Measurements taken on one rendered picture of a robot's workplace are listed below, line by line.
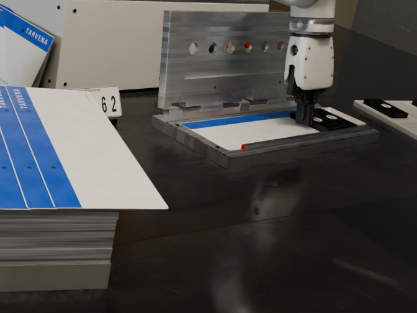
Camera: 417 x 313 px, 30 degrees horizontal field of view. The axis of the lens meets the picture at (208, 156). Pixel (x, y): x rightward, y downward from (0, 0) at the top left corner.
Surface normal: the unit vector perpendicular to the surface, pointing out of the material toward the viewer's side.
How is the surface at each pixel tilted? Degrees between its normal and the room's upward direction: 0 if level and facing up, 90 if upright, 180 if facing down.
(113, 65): 90
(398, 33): 90
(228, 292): 0
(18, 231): 90
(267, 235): 0
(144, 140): 0
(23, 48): 69
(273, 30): 81
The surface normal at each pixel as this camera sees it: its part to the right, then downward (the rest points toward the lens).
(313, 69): 0.69, 0.18
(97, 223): 0.35, 0.40
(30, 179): 0.19, -0.91
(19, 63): -0.64, -0.24
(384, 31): -0.79, 0.07
